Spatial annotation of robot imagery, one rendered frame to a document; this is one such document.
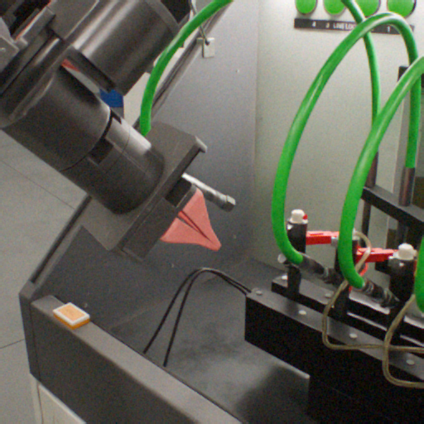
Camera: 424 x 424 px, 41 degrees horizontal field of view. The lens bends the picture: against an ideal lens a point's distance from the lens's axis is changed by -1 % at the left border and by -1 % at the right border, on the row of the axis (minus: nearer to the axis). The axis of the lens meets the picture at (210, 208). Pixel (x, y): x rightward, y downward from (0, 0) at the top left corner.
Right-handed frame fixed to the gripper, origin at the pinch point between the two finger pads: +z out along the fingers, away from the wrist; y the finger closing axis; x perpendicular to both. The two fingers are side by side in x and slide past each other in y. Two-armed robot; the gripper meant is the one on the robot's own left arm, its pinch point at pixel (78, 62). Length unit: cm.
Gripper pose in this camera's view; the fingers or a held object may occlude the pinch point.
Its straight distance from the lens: 75.5
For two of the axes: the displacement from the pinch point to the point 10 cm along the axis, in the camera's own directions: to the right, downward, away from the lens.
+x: -6.6, 7.5, -0.3
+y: -2.1, -1.5, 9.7
